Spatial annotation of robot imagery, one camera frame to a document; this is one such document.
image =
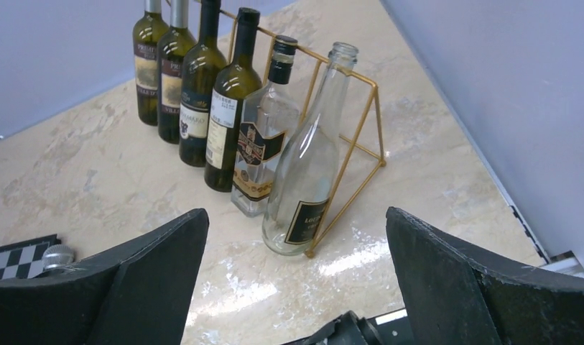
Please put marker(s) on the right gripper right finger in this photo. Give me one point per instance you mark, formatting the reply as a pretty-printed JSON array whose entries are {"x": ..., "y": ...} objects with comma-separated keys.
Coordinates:
[{"x": 456, "y": 292}]

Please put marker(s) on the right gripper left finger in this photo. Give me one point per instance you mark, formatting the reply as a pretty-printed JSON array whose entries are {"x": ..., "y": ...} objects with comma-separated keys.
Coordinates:
[{"x": 138, "y": 292}]

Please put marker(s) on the clear glass bottle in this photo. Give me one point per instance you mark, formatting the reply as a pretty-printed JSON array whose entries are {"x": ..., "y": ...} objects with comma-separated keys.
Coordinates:
[{"x": 308, "y": 167}]

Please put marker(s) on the dark wine bottle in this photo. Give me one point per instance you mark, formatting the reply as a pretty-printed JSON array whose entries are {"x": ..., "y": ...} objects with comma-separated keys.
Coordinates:
[
  {"x": 145, "y": 35},
  {"x": 232, "y": 85},
  {"x": 171, "y": 50},
  {"x": 200, "y": 67}
]

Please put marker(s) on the clear liquor bottle black cap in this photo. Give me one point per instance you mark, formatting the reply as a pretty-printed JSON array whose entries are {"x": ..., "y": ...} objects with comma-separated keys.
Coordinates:
[{"x": 269, "y": 117}]

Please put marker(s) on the black white chessboard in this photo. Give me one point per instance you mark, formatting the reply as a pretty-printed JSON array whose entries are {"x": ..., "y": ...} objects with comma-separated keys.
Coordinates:
[{"x": 24, "y": 259}]

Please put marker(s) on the gold wire wine rack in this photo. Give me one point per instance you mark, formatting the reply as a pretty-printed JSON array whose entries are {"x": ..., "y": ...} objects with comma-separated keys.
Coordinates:
[{"x": 322, "y": 227}]

